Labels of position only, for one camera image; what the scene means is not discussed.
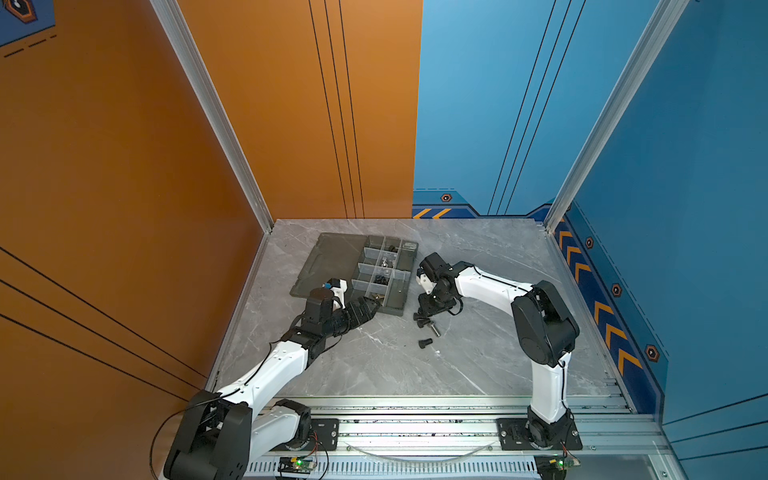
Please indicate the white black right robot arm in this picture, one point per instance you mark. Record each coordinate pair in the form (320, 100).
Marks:
(546, 331)

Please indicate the grey plastic organizer box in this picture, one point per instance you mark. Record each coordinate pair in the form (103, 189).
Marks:
(358, 259)

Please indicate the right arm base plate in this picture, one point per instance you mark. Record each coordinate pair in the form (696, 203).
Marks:
(526, 434)

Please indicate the aluminium corner post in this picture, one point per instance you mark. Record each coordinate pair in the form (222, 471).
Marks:
(662, 22)
(177, 31)

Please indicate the right circuit board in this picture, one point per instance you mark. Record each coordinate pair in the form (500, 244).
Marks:
(555, 468)

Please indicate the left green circuit board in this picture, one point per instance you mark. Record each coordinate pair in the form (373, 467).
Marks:
(296, 466)

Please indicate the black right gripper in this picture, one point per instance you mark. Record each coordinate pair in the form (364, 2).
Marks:
(426, 309)

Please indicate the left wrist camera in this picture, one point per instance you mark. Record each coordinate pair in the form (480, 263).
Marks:
(338, 287)

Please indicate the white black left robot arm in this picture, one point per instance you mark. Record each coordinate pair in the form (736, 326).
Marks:
(222, 431)

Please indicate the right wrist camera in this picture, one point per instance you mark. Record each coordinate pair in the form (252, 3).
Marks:
(430, 270)

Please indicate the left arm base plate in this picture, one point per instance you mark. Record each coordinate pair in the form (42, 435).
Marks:
(323, 430)

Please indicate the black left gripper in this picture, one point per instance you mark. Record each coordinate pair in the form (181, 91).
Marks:
(362, 314)

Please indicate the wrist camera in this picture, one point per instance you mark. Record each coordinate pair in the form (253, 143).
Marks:
(338, 287)
(430, 270)

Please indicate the black eye nut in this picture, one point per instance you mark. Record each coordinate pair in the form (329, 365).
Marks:
(380, 279)

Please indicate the right aluminium corner post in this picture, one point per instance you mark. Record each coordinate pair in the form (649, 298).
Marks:
(662, 22)

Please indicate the aluminium front rail frame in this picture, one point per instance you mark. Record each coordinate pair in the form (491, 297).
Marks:
(455, 437)

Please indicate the left aluminium corner post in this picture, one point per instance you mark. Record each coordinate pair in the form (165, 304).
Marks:
(177, 31)

